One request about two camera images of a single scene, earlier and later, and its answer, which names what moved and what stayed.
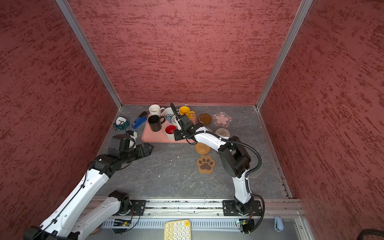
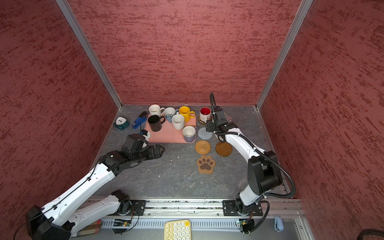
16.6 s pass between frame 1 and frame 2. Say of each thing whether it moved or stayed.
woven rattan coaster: stayed
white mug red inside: moved
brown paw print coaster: stayed
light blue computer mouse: stayed
